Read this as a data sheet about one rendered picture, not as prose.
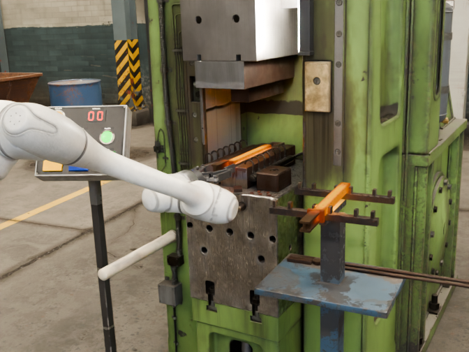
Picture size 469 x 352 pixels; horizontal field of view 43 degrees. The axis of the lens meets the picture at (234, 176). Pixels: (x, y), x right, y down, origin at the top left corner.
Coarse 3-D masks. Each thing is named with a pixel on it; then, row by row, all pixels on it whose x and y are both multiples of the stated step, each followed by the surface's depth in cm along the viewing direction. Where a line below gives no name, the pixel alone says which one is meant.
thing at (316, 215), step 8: (344, 184) 186; (336, 192) 178; (344, 192) 182; (328, 200) 170; (336, 200) 174; (320, 208) 164; (304, 216) 157; (312, 216) 157; (320, 216) 160; (304, 224) 153; (312, 224) 157; (304, 232) 153
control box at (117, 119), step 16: (64, 112) 229; (80, 112) 228; (96, 112) 227; (112, 112) 227; (128, 112) 229; (96, 128) 226; (112, 128) 225; (128, 128) 229; (112, 144) 224; (128, 144) 229; (48, 176) 223; (64, 176) 223; (80, 176) 222; (96, 176) 222
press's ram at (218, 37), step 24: (192, 0) 205; (216, 0) 201; (240, 0) 196; (264, 0) 199; (288, 0) 208; (192, 24) 208; (216, 24) 203; (240, 24) 198; (264, 24) 201; (288, 24) 217; (192, 48) 210; (216, 48) 205; (240, 48) 200; (264, 48) 202; (288, 48) 219
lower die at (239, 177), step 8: (264, 144) 250; (280, 144) 244; (240, 152) 236; (272, 152) 233; (288, 152) 241; (216, 160) 229; (256, 160) 222; (272, 160) 228; (240, 168) 212; (248, 168) 212; (256, 168) 217; (232, 176) 214; (240, 176) 213; (248, 176) 213; (216, 184) 219; (224, 184) 217; (232, 184) 215; (240, 184) 214; (248, 184) 213
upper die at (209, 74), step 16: (208, 64) 208; (224, 64) 205; (240, 64) 202; (256, 64) 209; (272, 64) 220; (288, 64) 232; (208, 80) 210; (224, 80) 207; (240, 80) 203; (256, 80) 210; (272, 80) 222
